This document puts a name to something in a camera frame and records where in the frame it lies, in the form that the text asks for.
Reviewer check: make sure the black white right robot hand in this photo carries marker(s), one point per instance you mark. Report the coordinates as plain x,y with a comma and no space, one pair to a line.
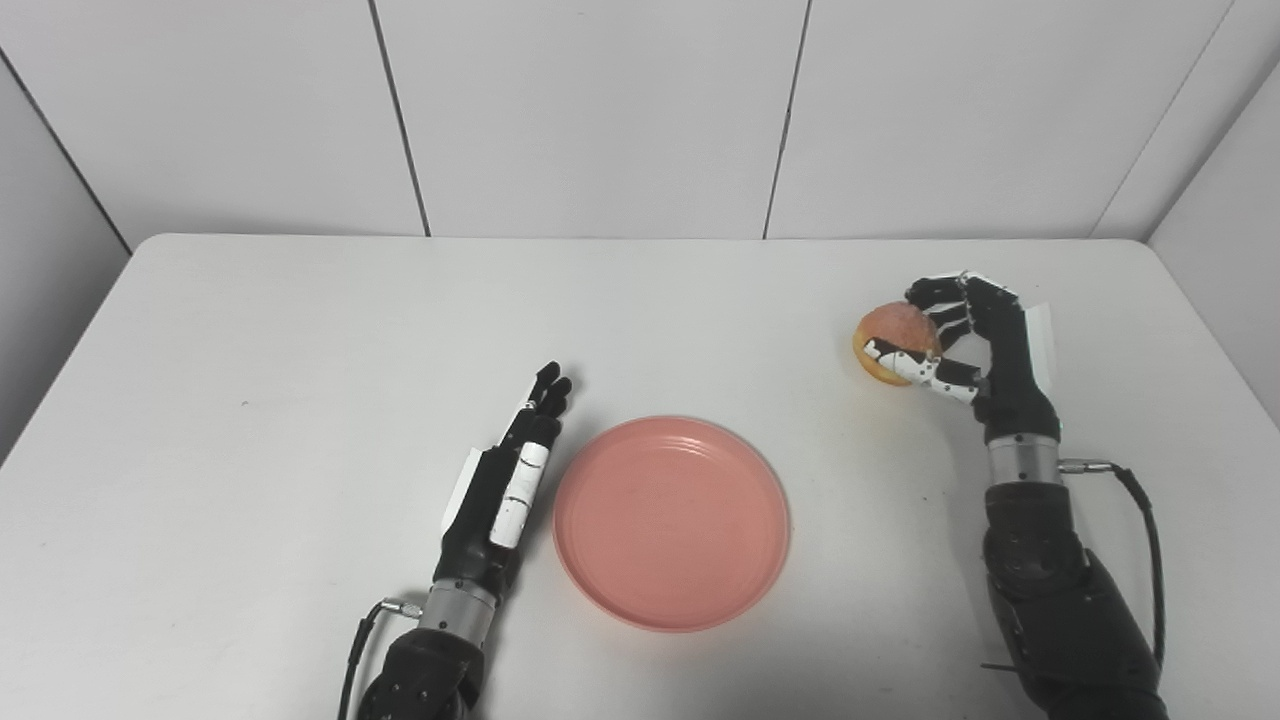
1010,370

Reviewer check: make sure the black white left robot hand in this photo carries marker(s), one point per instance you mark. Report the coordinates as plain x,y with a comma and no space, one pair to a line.
475,520

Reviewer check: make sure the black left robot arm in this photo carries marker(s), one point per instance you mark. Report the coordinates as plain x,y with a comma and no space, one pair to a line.
425,670

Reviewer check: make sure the glazed cream puff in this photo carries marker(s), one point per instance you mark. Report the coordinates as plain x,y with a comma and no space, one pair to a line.
895,328

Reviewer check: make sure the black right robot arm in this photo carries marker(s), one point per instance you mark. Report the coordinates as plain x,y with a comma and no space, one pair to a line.
1060,600

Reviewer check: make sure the pink round plate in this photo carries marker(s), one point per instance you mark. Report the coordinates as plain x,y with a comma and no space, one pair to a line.
670,525

